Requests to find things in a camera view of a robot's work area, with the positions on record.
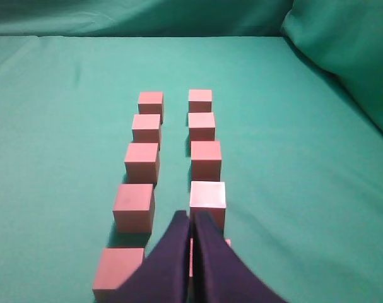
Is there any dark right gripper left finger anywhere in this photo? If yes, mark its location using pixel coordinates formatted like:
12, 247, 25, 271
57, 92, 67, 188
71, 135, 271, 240
110, 210, 191, 302

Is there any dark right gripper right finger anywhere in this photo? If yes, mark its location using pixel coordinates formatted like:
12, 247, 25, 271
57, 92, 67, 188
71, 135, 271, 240
192, 211, 285, 302

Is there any pink cube column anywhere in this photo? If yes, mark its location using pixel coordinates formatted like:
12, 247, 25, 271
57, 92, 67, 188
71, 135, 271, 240
124, 143, 160, 184
189, 89, 213, 113
92, 248, 144, 302
138, 92, 164, 124
132, 114, 162, 150
191, 141, 222, 182
188, 112, 216, 141
189, 237, 232, 278
189, 181, 227, 231
112, 184, 155, 234

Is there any green cloth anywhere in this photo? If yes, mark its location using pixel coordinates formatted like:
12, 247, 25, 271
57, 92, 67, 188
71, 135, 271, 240
0, 1, 383, 302

